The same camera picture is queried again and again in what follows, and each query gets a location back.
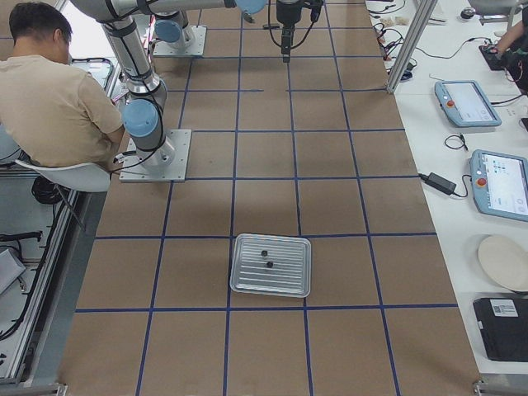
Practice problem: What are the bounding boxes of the man in beige shirt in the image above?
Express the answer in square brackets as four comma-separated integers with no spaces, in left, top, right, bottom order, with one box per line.
[1,2,125,168]

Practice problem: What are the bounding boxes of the white plastic chair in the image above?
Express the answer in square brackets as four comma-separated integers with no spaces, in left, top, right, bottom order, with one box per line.
[14,159,111,232]

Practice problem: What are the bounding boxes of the silver ribbed metal tray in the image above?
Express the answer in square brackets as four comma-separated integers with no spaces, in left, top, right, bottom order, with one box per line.
[230,233,312,298]

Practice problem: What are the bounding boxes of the far blue teach pendant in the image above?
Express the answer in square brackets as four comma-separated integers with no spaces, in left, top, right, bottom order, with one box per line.
[434,80,502,128]

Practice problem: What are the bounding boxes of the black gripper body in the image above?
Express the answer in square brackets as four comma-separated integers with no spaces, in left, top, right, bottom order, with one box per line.
[276,1,298,55]

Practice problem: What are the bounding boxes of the black power adapter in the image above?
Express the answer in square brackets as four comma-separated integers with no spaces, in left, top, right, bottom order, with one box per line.
[418,172,456,196]

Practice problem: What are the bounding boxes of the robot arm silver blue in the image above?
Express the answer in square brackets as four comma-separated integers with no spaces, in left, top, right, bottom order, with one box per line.
[73,1,267,182]

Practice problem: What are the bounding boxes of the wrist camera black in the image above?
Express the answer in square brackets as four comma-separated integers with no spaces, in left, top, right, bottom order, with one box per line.
[308,0,324,23]

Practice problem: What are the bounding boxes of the near blue teach pendant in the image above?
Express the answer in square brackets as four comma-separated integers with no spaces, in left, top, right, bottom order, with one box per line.
[469,149,527,222]

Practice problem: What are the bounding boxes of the black loose cable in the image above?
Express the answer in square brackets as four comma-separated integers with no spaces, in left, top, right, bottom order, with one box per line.
[444,133,469,153]

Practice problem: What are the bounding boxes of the aluminium frame post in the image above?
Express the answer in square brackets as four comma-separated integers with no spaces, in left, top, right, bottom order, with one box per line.
[386,0,437,93]

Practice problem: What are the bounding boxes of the black laptop case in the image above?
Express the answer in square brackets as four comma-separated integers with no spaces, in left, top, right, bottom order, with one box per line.
[473,298,527,362]

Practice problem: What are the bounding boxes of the green brake shoe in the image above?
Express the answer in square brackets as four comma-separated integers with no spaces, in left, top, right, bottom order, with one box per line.
[243,12,255,24]

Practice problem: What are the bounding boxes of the blue teach pendant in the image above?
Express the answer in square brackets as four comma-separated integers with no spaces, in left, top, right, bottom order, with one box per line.
[434,80,502,128]
[469,149,527,222]

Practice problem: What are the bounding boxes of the beige round plate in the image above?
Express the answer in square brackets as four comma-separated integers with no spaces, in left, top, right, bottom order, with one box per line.
[478,235,527,294]

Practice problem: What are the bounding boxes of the tangled black cables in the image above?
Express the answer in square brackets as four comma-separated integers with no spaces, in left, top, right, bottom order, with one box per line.
[372,22,417,63]

